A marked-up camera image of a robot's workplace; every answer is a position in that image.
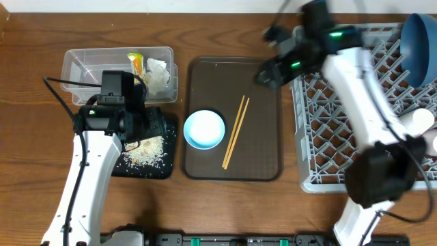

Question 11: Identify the pile of rice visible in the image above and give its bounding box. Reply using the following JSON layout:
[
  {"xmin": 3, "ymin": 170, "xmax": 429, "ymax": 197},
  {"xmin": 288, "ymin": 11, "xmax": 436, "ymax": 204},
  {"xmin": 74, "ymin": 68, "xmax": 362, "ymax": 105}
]
[{"xmin": 121, "ymin": 135, "xmax": 177, "ymax": 178}]

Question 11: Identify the light blue small bowl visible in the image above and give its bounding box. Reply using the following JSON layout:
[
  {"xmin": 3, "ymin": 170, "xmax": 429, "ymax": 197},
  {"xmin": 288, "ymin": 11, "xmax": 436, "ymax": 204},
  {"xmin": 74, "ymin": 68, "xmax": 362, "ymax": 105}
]
[{"xmin": 183, "ymin": 110, "xmax": 225, "ymax": 150}]

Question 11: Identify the white paper napkin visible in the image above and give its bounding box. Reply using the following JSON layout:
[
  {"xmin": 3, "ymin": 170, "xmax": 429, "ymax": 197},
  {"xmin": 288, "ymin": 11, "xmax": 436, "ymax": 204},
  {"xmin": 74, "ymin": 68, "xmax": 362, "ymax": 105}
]
[{"xmin": 145, "ymin": 58, "xmax": 170, "ymax": 95}]

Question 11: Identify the yellow green snack wrapper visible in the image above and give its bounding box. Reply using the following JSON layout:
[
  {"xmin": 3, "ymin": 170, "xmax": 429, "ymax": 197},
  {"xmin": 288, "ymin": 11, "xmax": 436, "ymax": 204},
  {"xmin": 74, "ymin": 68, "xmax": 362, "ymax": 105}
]
[{"xmin": 127, "ymin": 53, "xmax": 145, "ymax": 81}]

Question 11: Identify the dark blue plate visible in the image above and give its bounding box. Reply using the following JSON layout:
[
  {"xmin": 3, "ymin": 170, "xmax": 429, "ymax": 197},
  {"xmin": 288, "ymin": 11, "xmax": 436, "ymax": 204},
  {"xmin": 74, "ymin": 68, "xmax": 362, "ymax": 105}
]
[{"xmin": 400, "ymin": 13, "xmax": 436, "ymax": 87}]

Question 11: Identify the pale green cup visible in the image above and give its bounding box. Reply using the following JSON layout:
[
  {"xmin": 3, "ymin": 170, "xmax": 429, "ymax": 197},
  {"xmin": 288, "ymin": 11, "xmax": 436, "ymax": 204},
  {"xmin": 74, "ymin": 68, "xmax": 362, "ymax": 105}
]
[{"xmin": 399, "ymin": 108, "xmax": 434, "ymax": 137}]

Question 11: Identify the pink cup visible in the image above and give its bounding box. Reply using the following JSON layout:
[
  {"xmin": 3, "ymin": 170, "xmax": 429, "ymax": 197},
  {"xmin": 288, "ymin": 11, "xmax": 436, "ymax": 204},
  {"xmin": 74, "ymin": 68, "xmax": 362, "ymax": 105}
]
[{"xmin": 423, "ymin": 129, "xmax": 437, "ymax": 156}]

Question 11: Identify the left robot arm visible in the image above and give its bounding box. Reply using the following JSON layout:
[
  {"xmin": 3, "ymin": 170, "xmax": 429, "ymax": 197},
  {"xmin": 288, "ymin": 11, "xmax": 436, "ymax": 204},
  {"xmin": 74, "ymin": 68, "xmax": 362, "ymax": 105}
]
[{"xmin": 41, "ymin": 70, "xmax": 167, "ymax": 245}]

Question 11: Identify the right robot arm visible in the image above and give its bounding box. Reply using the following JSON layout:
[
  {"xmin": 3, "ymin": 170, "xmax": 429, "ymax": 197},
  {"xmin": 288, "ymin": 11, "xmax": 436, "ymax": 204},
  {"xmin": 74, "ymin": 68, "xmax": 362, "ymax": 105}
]
[{"xmin": 256, "ymin": 1, "xmax": 427, "ymax": 245}]

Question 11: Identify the black waste tray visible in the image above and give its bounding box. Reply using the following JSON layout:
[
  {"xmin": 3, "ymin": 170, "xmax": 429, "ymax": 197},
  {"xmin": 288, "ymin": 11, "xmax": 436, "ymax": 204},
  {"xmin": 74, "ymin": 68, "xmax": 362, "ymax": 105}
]
[{"xmin": 111, "ymin": 114, "xmax": 178, "ymax": 180}]

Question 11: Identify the grey dishwasher rack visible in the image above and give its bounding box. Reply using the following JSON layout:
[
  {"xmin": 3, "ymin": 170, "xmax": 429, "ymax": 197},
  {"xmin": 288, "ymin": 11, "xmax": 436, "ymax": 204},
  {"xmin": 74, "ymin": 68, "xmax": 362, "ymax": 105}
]
[{"xmin": 290, "ymin": 23, "xmax": 436, "ymax": 193}]

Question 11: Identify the clear plastic waste bin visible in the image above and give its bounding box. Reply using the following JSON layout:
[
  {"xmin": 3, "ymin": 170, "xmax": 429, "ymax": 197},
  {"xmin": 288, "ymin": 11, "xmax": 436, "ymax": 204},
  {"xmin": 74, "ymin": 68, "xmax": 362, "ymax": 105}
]
[{"xmin": 61, "ymin": 46, "xmax": 178, "ymax": 104}]

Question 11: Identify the brown serving tray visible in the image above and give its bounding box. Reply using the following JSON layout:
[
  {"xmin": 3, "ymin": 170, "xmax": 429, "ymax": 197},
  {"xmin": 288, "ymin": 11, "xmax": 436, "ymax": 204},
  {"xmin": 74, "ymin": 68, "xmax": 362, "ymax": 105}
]
[{"xmin": 181, "ymin": 57, "xmax": 283, "ymax": 182}]

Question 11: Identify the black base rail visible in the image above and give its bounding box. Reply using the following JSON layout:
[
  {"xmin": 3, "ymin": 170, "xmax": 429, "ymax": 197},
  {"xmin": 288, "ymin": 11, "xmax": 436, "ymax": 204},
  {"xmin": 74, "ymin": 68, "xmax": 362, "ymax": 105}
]
[{"xmin": 102, "ymin": 223, "xmax": 410, "ymax": 246}]

